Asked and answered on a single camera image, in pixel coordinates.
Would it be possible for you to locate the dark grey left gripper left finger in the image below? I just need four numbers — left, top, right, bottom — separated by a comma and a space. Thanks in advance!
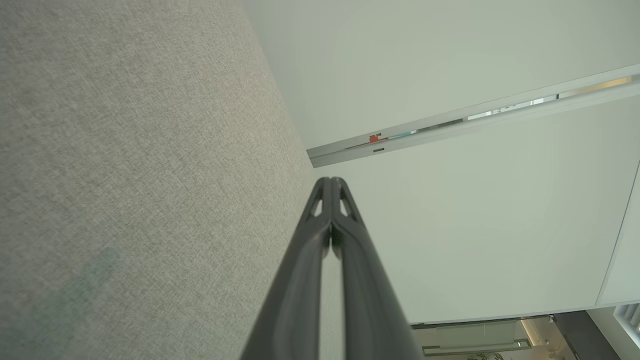
240, 177, 333, 360

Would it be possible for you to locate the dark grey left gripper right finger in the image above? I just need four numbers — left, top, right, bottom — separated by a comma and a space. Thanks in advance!
330, 177, 425, 360

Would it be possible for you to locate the dark grey pillar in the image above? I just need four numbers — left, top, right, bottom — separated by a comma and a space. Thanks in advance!
551, 310, 610, 360

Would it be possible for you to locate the grey metal door handle bar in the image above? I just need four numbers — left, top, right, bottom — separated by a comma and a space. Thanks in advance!
421, 338, 533, 357

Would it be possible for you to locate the grey metal double post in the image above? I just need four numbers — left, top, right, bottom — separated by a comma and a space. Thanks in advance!
306, 64, 640, 169

